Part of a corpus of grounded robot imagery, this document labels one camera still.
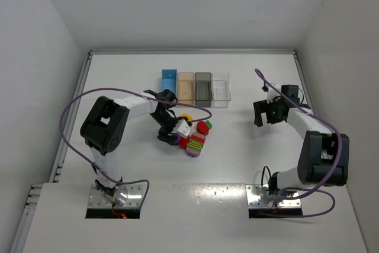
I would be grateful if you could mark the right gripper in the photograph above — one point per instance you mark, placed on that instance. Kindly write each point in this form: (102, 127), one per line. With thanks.
(261, 111)

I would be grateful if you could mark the red arched lego brick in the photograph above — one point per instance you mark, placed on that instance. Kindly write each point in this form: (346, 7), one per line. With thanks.
(183, 141)

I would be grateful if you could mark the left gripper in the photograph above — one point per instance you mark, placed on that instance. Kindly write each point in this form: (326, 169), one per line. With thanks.
(169, 130)

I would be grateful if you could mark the red oval lego brick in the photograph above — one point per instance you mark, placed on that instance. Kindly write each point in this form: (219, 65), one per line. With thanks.
(202, 128)

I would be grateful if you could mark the striped stacked lego block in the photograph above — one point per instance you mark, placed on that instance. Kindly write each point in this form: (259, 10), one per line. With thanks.
(195, 144)

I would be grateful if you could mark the blue container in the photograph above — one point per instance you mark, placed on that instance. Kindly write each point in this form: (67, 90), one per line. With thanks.
(169, 82)

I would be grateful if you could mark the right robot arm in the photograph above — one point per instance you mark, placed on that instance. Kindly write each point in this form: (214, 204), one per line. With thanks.
(324, 156)

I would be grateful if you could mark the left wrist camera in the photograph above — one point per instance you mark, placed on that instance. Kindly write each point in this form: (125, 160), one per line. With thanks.
(182, 128)

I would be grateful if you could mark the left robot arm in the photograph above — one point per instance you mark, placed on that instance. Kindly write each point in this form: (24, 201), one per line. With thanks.
(104, 127)

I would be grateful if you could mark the metal base plate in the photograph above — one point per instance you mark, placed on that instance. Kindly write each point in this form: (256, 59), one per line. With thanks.
(125, 197)
(259, 199)

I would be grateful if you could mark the grey translucent container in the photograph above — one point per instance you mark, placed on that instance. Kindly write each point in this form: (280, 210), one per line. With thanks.
(203, 90)

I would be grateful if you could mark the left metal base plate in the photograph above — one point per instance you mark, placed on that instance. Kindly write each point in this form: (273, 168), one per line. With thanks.
(125, 197)

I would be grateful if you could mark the purple lego brick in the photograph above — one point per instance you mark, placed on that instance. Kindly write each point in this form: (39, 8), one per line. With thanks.
(176, 141)

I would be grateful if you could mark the clear container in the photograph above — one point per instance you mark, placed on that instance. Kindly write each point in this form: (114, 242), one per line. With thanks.
(220, 90)

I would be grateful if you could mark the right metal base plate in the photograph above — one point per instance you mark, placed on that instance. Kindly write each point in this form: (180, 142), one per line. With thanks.
(259, 199)

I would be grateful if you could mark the yellow oval lego brick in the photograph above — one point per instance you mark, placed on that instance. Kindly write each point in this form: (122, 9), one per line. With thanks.
(187, 117)

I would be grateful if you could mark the plain green lego brick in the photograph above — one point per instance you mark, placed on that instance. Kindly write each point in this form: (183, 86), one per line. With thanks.
(208, 123)

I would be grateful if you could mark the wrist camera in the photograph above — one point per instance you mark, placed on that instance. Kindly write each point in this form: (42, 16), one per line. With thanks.
(271, 94)
(182, 128)

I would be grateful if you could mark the tan translucent container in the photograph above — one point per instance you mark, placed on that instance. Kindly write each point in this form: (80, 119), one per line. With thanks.
(185, 87)

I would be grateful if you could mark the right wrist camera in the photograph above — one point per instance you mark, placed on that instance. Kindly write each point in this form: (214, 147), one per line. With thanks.
(271, 94)

